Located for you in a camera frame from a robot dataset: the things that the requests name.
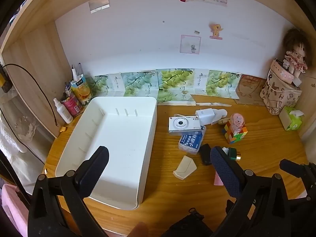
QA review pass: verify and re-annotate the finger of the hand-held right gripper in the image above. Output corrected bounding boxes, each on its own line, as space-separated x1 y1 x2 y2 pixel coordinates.
279 159 316 203

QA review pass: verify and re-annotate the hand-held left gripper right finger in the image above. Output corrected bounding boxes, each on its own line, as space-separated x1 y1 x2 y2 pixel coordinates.
210 146 292 237

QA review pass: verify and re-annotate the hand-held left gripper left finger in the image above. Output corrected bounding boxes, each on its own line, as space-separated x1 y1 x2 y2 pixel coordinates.
28 146 109 237

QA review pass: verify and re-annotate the green bottle with gold cap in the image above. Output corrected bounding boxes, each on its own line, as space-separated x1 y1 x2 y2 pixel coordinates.
222 147 242 162

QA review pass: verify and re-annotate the black charger plug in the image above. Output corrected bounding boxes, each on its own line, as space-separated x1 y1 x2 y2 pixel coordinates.
199 144 213 166

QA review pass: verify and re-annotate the colourful puzzle cube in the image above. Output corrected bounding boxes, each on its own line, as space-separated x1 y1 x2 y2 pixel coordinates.
224 120 248 145

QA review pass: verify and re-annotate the beige envelope-shaped box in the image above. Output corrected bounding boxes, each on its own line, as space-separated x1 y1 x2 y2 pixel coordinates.
172 155 197 180

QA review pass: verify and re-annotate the white plastic storage tray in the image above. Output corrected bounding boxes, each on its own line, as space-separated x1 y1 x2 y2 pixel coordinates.
55 96 158 211

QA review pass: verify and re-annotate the clear box with blue label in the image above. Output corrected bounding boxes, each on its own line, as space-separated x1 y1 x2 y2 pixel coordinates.
178 125 207 155

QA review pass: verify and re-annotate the pink toy figure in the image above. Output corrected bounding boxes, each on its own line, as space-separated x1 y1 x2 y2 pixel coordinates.
230 113 244 134

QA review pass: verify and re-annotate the white charger adapter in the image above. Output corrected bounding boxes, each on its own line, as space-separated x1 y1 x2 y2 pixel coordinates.
196 108 216 126

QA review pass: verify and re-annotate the silver compact camera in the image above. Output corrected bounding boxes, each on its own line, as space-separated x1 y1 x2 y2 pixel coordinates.
169 115 202 137

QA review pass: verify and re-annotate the green tissue pack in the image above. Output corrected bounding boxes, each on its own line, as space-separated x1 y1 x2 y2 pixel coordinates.
279 106 306 131

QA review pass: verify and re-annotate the white spray bottle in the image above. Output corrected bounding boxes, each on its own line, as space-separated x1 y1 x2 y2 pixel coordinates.
53 98 74 124

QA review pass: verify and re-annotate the pink pen can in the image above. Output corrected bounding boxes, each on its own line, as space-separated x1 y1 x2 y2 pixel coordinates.
60 93 83 117

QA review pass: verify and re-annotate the white paper strip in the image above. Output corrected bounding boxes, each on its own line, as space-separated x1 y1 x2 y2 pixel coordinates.
196 102 232 107

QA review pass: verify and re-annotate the letter-print fabric bag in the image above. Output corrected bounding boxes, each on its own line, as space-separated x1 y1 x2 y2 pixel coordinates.
260 64 303 116

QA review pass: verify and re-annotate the orange-print carton pen holder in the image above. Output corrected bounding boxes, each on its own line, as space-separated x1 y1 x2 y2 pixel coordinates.
71 75 93 106

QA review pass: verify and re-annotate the lace curtain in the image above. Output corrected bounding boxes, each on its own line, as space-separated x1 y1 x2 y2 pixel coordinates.
0 86 51 193

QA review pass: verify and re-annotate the brown cardboard with red drawing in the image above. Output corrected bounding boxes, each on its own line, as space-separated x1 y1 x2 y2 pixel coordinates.
234 74 267 106

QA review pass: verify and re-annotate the pink cloth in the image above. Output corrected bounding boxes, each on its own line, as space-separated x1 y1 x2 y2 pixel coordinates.
0 183 29 237

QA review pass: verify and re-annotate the pink belt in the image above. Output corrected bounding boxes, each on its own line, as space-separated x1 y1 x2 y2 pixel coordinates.
270 59 295 84

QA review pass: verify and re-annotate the grape print cardboard strip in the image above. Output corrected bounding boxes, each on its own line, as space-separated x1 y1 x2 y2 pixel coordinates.
86 68 243 105

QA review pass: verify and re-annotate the wooden side panel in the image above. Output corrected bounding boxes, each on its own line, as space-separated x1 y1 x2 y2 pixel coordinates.
0 20 75 139

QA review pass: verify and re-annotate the brown-haired doll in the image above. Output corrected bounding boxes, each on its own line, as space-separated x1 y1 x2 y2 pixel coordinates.
282 28 309 80

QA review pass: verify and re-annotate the tape patch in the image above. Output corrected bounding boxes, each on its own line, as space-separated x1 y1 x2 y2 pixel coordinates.
88 0 110 13

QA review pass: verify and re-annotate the black cable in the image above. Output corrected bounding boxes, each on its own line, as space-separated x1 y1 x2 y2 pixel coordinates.
0 64 59 127

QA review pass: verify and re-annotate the pink wall note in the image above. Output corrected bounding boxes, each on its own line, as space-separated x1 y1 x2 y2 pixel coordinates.
179 35 201 54

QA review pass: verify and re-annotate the pony wall sticker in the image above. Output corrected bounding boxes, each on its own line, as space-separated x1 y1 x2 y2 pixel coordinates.
210 23 224 40

